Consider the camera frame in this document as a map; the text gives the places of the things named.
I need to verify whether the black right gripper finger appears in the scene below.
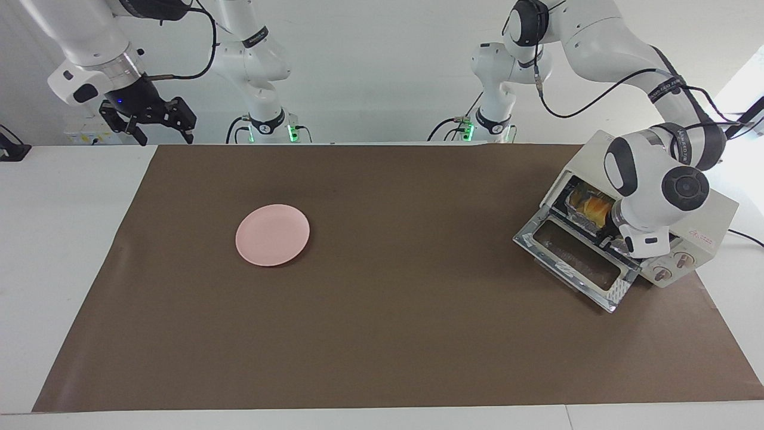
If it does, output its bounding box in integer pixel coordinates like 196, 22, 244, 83
169, 97, 198, 145
98, 103, 149, 147

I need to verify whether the aluminium foil tray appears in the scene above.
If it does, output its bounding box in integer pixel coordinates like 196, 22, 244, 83
563, 182, 617, 232

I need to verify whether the sliced orange bread loaf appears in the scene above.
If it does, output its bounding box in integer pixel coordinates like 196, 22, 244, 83
582, 196, 614, 223

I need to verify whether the glass oven door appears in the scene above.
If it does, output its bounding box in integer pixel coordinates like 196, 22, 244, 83
512, 216, 640, 314

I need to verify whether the white toaster oven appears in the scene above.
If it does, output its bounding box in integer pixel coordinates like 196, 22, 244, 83
540, 130, 740, 289

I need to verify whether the black desk device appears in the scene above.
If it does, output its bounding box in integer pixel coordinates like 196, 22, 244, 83
0, 124, 32, 162

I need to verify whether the pink round plate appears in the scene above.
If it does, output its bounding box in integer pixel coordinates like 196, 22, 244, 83
235, 204, 311, 268

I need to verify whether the brown paper table mat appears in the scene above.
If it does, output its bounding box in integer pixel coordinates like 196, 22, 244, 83
33, 143, 764, 413

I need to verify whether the white wall power outlet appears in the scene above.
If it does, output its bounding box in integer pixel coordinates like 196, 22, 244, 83
64, 130, 113, 146

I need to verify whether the black right base cable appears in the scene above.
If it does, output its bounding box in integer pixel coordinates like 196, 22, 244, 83
225, 115, 252, 145

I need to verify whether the black base cable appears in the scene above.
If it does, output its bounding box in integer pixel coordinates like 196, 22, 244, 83
426, 90, 485, 143
225, 115, 252, 145

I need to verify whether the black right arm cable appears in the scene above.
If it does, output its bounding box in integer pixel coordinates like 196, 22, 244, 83
142, 5, 219, 82

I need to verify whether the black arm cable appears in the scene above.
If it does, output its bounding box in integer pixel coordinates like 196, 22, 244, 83
533, 57, 750, 129
142, 5, 219, 82

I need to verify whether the black left base cable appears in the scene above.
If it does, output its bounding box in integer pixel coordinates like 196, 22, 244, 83
426, 90, 485, 143

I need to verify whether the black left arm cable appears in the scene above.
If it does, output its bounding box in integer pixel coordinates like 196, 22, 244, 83
533, 57, 750, 129

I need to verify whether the black stand bracket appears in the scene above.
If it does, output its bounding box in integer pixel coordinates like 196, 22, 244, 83
739, 94, 764, 125

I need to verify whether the black oven power cord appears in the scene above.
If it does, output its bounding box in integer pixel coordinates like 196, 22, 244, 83
727, 228, 764, 249

